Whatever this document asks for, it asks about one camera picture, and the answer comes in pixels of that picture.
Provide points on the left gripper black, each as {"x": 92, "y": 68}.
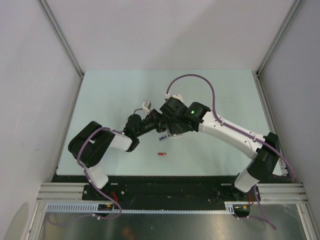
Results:
{"x": 158, "y": 120}

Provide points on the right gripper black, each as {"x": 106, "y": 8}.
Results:
{"x": 170, "y": 129}

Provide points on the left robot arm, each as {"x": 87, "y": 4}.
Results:
{"x": 90, "y": 145}

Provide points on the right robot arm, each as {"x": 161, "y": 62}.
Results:
{"x": 260, "y": 149}

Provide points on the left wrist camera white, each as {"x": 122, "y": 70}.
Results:
{"x": 146, "y": 106}

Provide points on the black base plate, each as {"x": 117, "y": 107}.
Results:
{"x": 172, "y": 192}

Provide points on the right aluminium frame post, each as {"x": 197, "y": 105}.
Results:
{"x": 280, "y": 34}

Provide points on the aluminium frame post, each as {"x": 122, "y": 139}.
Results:
{"x": 49, "y": 15}
{"x": 280, "y": 34}

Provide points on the grey slotted cable duct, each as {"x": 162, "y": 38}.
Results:
{"x": 102, "y": 208}

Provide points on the left aluminium frame post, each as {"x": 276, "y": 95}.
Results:
{"x": 49, "y": 15}

